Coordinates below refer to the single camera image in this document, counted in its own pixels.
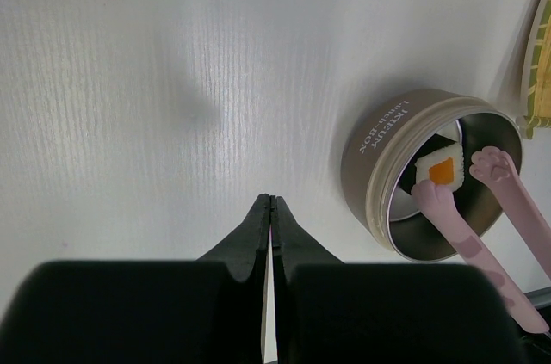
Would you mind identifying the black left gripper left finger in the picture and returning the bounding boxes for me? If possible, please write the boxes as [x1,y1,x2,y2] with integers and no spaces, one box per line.
[3,194,271,363]

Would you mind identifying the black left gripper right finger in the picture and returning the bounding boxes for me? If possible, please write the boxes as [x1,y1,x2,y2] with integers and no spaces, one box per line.
[270,197,526,363]

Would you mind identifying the sushi roll orange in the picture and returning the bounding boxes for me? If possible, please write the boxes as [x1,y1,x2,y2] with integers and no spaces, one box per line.
[403,132,466,193]

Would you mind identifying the pink cat paw tongs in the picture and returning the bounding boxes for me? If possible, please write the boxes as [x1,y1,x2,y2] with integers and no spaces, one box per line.
[411,145,551,334]

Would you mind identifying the round steel lunch box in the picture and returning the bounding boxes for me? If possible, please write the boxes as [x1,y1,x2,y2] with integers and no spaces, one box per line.
[340,89,523,262]

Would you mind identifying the woven bamboo tray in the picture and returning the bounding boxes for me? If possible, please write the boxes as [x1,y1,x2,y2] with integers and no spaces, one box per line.
[516,0,550,139]

